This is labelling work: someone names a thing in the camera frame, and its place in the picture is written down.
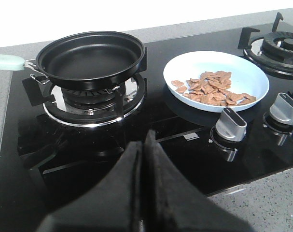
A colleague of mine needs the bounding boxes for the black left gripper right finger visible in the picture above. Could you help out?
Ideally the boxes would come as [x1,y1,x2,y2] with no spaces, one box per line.
[143,130,254,232]

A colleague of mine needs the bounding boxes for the right silver stove knob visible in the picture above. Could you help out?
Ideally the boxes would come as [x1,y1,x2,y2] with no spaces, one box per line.
[269,93,293,126]

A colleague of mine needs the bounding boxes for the right black pan support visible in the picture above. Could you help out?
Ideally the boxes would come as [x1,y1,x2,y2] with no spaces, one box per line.
[237,12,293,98]

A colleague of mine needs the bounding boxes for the right gas burner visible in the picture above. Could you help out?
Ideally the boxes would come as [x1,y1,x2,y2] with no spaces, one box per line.
[262,31,293,64]

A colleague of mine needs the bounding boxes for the silver stove knob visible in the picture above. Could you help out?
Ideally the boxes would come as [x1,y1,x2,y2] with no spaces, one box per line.
[269,93,293,126]
[215,107,247,142]

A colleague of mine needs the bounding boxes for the left gas burner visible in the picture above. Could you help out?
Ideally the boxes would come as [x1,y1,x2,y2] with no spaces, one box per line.
[61,88,116,115]

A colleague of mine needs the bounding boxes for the left silver stove knob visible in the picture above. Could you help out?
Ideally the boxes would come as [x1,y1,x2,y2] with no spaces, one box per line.
[215,107,247,142]

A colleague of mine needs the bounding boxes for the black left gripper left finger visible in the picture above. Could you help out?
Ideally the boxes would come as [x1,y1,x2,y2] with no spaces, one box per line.
[37,142,142,232]

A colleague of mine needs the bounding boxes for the black frying pan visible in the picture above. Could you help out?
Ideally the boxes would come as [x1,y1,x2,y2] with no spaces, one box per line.
[0,31,147,91]

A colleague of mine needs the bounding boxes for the left black pan support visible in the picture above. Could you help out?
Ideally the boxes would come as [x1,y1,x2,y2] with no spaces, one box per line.
[22,45,147,127]

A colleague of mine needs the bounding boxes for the black pan support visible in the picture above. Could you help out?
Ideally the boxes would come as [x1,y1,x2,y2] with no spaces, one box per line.
[22,45,147,127]
[237,12,293,98]

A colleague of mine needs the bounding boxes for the brown meat pieces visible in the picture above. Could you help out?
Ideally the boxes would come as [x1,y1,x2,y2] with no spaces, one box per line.
[171,71,256,106]

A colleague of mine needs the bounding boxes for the gas burner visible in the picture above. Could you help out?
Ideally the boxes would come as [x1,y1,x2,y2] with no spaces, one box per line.
[61,88,116,115]
[262,31,293,64]

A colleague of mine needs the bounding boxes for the light blue plate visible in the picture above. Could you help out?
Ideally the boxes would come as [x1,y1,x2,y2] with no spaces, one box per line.
[163,51,269,113]

